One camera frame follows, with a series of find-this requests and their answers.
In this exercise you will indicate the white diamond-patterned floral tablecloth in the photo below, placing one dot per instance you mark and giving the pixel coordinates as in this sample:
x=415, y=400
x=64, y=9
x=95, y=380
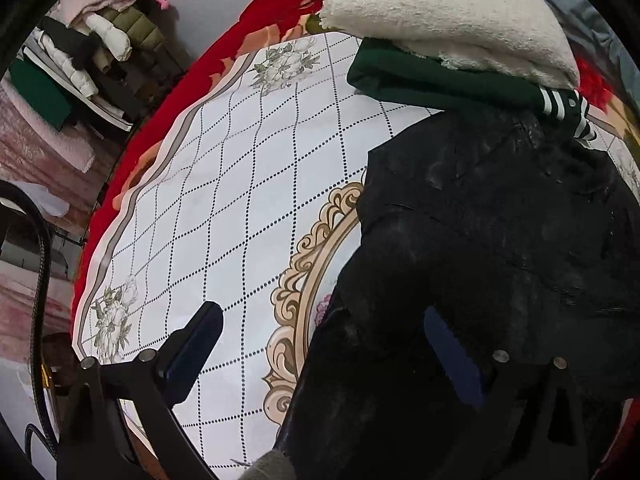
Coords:
x=225, y=185

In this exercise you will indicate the black padded jacket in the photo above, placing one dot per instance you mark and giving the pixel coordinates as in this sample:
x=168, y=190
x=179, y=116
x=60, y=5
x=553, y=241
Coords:
x=475, y=220

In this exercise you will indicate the dark green striped-cuff garment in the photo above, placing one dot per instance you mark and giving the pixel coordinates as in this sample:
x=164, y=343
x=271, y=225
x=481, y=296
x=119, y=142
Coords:
x=425, y=77

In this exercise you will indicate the red floral blanket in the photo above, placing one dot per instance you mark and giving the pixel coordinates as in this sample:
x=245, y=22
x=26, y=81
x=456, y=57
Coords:
x=145, y=135

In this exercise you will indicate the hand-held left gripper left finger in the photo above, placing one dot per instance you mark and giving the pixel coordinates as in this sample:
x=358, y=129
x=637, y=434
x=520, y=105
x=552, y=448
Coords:
x=192, y=355

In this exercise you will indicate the grey fuzzy cloth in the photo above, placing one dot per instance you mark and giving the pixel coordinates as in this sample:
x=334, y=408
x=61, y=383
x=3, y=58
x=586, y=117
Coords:
x=267, y=466

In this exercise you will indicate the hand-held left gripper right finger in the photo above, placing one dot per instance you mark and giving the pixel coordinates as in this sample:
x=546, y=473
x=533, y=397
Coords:
x=450, y=355

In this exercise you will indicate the cream fleece garment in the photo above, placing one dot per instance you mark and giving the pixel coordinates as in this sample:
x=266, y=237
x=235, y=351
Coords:
x=450, y=15

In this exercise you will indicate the pink fluffy blanket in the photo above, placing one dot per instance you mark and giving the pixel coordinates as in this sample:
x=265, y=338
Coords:
x=35, y=145

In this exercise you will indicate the pile of assorted clothes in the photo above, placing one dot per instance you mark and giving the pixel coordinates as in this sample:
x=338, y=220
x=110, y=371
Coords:
x=90, y=55

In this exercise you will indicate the small white cloth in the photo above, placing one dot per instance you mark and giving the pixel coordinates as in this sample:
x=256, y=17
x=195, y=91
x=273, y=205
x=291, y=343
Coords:
x=42, y=200

